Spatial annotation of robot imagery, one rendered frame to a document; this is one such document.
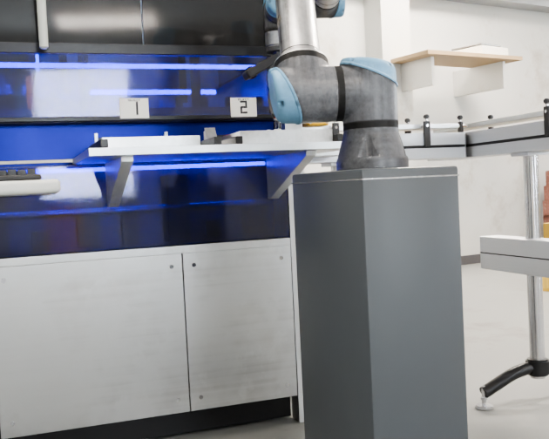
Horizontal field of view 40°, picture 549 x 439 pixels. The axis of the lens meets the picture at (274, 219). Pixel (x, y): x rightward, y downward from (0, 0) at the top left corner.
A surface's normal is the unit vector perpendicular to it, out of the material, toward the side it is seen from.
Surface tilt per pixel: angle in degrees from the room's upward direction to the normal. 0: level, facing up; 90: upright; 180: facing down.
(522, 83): 90
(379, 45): 90
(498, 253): 90
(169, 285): 90
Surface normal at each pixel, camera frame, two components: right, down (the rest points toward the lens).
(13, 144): 0.33, 0.02
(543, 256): -0.94, 0.06
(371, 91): 0.07, 0.04
